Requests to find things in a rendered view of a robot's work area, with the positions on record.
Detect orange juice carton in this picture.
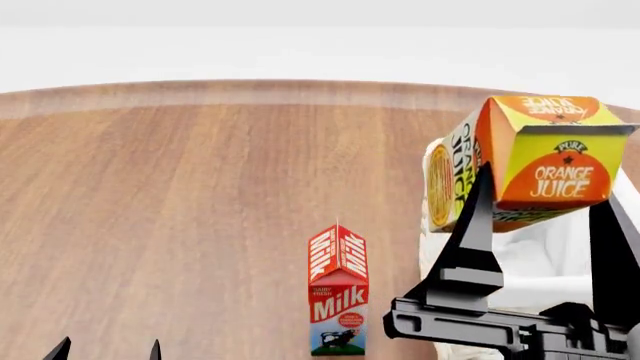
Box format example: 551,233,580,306
426,94,640,234

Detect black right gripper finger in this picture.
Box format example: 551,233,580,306
587,193,640,328
403,161,505,316

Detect red milk carton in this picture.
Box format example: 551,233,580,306
307,216,370,357

